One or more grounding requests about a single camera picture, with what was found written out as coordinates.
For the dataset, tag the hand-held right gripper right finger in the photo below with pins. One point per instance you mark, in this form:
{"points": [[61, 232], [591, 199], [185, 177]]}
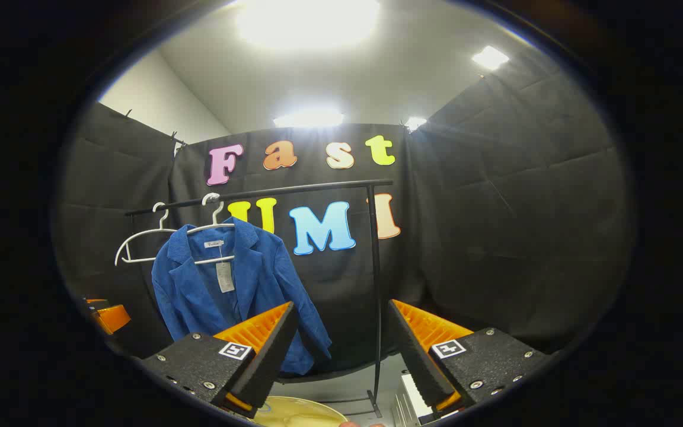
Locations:
{"points": [[418, 362]]}

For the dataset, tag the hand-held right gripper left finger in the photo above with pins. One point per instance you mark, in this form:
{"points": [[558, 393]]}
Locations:
{"points": [[270, 362]]}

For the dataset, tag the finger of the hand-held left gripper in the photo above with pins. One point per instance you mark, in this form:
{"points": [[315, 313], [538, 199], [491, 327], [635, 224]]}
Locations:
{"points": [[113, 319]]}

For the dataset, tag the beige round laundry hamper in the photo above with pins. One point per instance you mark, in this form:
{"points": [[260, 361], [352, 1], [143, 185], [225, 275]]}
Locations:
{"points": [[294, 412]]}

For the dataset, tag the white plastic hanger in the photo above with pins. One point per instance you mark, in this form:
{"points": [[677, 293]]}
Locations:
{"points": [[163, 220], [217, 213]]}

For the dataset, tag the white storage box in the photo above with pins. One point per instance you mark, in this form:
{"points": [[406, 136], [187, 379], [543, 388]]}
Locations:
{"points": [[407, 403]]}

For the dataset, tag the black backdrop cloth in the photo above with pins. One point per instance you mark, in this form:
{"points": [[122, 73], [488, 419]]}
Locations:
{"points": [[495, 207]]}

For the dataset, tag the ceiling light panel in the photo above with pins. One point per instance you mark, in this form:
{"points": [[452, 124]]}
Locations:
{"points": [[309, 118], [415, 123], [306, 24], [490, 57]]}

